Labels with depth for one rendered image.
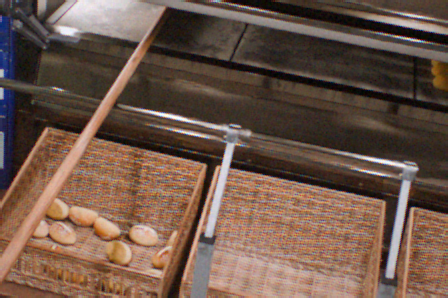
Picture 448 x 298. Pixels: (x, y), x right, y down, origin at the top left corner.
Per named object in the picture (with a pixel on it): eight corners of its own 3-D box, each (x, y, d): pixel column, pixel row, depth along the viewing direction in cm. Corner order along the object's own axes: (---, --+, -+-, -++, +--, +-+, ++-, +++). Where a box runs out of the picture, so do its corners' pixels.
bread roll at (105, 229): (117, 225, 283) (107, 239, 282) (125, 234, 289) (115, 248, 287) (95, 212, 288) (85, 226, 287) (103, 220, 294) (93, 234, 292)
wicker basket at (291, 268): (204, 232, 301) (215, 162, 287) (369, 268, 296) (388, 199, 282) (172, 323, 258) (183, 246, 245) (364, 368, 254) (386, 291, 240)
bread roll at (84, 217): (97, 210, 289) (91, 226, 287) (101, 216, 295) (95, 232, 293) (68, 202, 291) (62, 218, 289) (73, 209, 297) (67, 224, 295)
